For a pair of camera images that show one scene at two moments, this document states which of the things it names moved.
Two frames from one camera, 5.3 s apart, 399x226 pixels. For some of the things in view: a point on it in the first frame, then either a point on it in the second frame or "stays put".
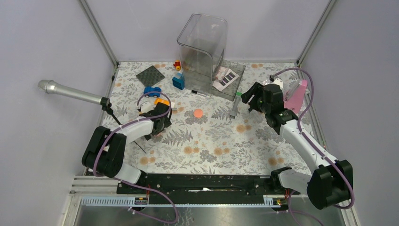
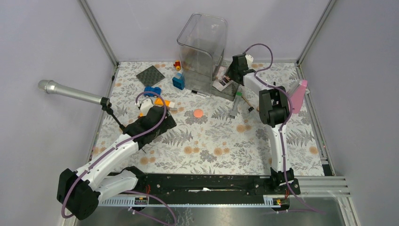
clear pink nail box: x=221 y=73 stays put
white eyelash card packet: x=220 y=84 stays put
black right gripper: x=257 y=90 -> x=229 y=72
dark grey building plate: x=150 y=76 stays put
